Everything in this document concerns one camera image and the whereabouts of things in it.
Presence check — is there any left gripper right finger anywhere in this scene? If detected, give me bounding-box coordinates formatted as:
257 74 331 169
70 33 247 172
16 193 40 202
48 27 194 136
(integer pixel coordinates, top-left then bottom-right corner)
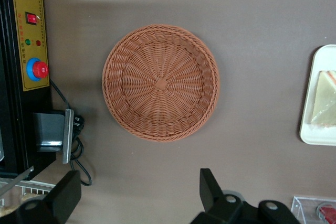
190 168 259 224

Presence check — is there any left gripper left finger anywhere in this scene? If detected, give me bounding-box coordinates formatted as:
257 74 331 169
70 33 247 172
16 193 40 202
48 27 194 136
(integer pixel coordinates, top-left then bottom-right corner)
16 170 82 224

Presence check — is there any triangle sandwich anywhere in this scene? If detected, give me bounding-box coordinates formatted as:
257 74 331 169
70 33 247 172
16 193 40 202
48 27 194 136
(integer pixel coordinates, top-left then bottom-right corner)
310 70 336 130

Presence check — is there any cream plastic tray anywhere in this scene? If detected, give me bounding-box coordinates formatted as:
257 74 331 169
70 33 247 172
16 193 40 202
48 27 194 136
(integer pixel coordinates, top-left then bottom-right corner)
299 44 336 146

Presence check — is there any round brown wicker basket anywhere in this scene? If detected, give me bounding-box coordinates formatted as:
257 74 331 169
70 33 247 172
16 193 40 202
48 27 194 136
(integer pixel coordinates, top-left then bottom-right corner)
101 24 220 143

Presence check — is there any clear bag of snacks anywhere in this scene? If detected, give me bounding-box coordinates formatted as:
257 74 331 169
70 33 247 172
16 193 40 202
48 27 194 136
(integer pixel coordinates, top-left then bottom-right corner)
0 192 35 221

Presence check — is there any clear acrylic bottle rack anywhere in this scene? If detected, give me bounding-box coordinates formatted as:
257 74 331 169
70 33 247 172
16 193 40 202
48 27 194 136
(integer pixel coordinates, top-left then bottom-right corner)
290 195 336 224

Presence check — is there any black machine with yellow panel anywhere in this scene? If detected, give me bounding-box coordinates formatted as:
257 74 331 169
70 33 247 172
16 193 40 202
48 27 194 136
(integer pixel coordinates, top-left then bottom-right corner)
0 0 57 198

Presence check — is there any red emergency stop button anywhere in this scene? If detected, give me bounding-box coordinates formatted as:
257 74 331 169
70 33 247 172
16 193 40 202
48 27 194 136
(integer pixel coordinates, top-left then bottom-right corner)
26 57 49 82

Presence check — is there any white wire rack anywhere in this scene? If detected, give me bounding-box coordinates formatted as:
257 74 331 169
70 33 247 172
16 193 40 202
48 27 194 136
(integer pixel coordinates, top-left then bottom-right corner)
0 179 57 224

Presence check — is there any grey metal machine bracket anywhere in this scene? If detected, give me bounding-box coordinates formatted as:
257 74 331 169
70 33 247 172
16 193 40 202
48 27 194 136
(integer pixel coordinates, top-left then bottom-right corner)
33 109 75 165

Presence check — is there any black machine power cable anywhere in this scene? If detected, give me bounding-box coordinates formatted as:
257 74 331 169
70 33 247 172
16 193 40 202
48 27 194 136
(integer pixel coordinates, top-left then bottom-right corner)
49 79 93 187

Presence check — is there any red rocker switch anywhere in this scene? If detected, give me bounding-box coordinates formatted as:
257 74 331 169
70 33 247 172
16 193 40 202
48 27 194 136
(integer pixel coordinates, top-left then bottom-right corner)
25 12 39 26

